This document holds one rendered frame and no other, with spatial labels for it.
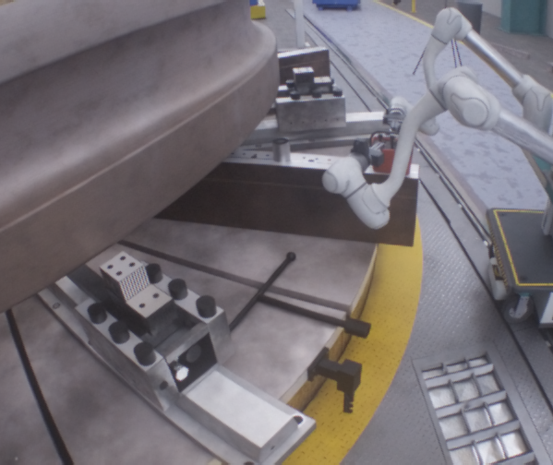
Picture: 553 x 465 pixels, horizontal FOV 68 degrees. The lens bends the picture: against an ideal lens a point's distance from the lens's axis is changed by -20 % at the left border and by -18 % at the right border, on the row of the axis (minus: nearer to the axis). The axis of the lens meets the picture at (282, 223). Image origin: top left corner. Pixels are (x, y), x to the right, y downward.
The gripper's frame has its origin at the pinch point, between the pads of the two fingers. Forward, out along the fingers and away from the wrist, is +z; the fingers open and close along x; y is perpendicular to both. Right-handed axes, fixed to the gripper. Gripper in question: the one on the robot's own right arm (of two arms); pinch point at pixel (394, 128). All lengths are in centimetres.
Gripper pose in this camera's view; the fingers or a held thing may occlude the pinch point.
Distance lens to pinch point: 230.1
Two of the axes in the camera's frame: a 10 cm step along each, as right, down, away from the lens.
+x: 9.6, 1.0, -2.8
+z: -2.9, 5.5, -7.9
